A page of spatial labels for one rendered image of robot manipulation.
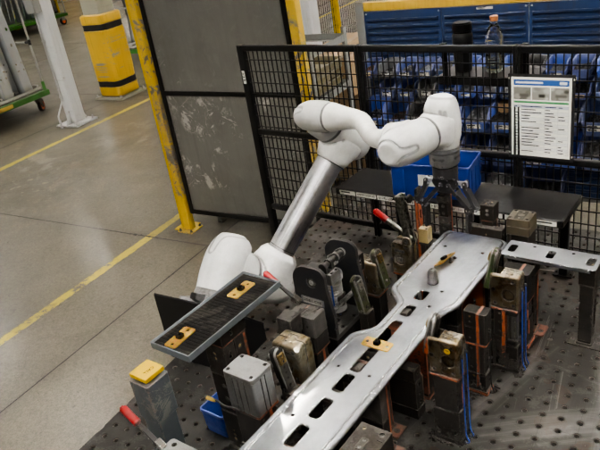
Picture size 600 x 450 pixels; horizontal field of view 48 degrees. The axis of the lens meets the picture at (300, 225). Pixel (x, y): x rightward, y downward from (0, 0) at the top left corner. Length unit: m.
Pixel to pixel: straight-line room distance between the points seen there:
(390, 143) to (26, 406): 2.57
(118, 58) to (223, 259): 7.23
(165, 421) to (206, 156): 3.09
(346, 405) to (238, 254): 0.84
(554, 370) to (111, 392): 2.24
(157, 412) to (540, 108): 1.60
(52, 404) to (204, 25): 2.33
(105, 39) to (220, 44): 5.14
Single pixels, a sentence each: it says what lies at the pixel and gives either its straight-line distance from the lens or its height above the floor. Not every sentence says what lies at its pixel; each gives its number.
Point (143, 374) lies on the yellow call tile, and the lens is 1.66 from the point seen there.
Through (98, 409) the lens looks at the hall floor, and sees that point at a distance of 3.56.
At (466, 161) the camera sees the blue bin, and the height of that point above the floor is 1.12.
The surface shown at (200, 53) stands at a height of 1.31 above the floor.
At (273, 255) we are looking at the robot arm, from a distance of 2.42.
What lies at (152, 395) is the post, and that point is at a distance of 1.66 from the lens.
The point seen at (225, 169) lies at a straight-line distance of 4.57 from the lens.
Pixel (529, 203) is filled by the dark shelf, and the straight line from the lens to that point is 2.48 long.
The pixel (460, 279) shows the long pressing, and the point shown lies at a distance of 2.09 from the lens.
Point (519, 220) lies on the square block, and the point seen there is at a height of 1.06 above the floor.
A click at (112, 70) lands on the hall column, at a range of 9.35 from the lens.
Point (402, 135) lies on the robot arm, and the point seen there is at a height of 1.50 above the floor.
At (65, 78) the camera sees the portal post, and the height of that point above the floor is 0.57.
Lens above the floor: 2.12
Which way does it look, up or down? 26 degrees down
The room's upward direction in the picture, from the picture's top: 9 degrees counter-clockwise
